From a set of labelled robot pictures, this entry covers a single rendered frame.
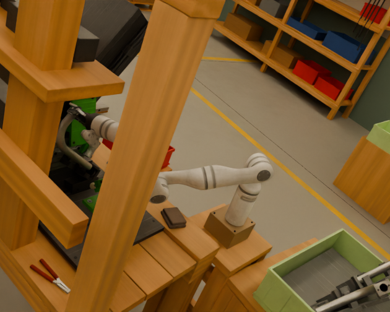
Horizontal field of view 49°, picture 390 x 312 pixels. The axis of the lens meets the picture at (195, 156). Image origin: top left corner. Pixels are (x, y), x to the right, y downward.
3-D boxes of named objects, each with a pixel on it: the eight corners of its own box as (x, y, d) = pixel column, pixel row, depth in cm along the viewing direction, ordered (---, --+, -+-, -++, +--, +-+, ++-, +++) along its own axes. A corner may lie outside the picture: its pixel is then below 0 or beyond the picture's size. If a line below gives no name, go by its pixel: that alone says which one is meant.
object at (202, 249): (19, 96, 248) (23, 73, 241) (208, 270, 184) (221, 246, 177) (-5, 99, 238) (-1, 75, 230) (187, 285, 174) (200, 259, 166)
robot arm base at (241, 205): (231, 208, 194) (244, 179, 185) (248, 220, 190) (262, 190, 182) (221, 217, 186) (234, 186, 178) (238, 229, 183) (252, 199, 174)
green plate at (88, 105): (81, 135, 182) (83, 86, 174) (94, 141, 177) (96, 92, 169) (58, 140, 173) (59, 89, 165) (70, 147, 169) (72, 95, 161)
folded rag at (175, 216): (186, 228, 179) (188, 222, 177) (169, 229, 174) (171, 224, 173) (176, 211, 186) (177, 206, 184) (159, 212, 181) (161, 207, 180)
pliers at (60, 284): (28, 267, 139) (29, 265, 139) (41, 259, 143) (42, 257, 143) (62, 298, 134) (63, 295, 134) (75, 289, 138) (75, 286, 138)
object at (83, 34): (64, 38, 127) (68, 15, 123) (95, 62, 120) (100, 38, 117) (42, 38, 121) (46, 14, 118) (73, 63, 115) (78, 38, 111)
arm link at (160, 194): (129, 171, 147) (126, 151, 152) (150, 208, 168) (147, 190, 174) (155, 164, 147) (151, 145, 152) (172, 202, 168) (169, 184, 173)
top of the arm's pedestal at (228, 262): (221, 208, 214) (224, 202, 212) (269, 252, 199) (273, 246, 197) (176, 227, 191) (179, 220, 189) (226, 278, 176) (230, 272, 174)
